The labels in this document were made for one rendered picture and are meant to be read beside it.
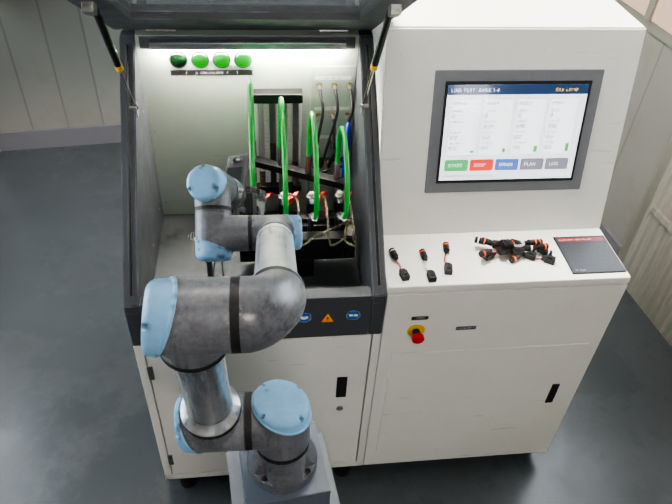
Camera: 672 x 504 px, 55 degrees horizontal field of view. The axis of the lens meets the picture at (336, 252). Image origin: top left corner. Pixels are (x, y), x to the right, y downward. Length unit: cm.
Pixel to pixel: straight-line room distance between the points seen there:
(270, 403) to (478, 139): 96
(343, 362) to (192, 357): 103
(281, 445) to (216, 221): 46
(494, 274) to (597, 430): 119
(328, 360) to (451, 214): 57
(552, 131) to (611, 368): 146
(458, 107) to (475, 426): 113
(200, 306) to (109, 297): 227
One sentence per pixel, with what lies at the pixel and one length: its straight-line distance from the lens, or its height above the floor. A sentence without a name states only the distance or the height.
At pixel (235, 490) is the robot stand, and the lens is 159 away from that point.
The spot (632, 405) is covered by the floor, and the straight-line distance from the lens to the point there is 302.
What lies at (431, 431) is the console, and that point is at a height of 27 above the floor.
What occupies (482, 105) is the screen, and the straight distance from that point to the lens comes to 184.
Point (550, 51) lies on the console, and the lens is 187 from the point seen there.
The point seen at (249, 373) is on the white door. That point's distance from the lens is 197.
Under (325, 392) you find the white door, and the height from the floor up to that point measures 53.
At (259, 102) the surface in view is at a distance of 195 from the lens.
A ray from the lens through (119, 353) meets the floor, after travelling 294.
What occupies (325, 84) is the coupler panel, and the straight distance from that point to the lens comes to 197.
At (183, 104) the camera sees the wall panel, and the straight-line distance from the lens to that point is 201.
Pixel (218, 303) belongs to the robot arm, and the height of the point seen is 153.
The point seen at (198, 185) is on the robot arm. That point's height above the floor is 143.
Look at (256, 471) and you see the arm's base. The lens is 145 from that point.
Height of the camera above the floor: 220
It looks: 41 degrees down
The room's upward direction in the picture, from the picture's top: 4 degrees clockwise
